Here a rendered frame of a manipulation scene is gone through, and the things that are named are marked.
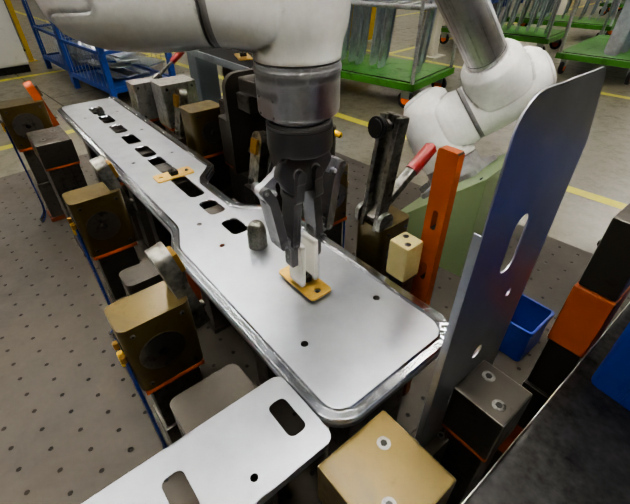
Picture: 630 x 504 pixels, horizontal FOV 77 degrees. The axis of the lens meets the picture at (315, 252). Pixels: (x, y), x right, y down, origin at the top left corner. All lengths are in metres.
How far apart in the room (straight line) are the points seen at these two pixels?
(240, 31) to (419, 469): 0.40
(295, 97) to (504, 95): 0.82
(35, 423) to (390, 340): 0.69
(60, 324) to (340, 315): 0.75
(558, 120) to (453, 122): 0.93
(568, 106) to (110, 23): 0.37
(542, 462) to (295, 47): 0.43
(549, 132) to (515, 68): 0.89
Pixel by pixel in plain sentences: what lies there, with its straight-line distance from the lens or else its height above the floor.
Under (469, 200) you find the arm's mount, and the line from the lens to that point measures 1.01.
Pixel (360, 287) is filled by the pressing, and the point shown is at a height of 1.00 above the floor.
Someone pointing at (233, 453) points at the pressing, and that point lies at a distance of 0.45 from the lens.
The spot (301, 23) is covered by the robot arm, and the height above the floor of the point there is 1.34.
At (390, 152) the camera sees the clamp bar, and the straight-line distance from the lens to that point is 0.58.
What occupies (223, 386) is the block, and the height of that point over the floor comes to 0.98.
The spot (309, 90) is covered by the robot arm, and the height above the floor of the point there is 1.29.
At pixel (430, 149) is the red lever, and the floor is 1.14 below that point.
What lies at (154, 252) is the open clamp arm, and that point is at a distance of 0.50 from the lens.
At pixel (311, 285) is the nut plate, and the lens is 0.58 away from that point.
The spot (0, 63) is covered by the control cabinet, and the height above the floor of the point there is 0.16.
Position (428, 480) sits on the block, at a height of 1.06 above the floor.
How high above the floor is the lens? 1.40
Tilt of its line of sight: 37 degrees down
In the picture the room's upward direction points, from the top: straight up
